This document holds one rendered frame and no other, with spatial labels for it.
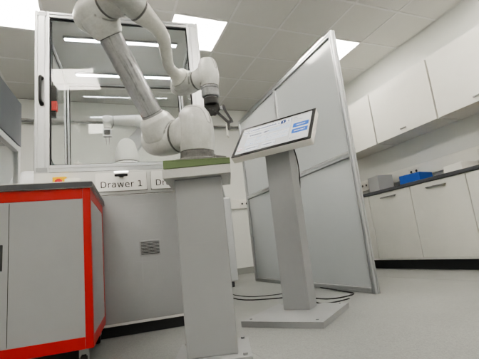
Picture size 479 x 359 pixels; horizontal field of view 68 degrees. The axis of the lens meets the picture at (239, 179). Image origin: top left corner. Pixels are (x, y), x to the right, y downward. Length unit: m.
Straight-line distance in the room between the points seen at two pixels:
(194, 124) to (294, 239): 0.92
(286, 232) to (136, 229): 0.88
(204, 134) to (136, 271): 0.98
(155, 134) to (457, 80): 3.34
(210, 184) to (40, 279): 0.76
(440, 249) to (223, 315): 2.86
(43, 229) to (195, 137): 0.72
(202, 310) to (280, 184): 0.96
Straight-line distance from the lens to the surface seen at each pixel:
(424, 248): 4.09
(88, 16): 1.68
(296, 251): 2.08
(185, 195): 1.49
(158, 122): 1.68
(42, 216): 1.65
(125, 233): 2.19
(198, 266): 1.47
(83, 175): 2.26
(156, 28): 1.67
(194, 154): 1.54
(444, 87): 4.39
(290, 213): 2.09
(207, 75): 1.84
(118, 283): 2.19
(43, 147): 2.34
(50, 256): 1.63
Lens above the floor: 0.41
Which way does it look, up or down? 11 degrees up
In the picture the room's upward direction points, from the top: 6 degrees counter-clockwise
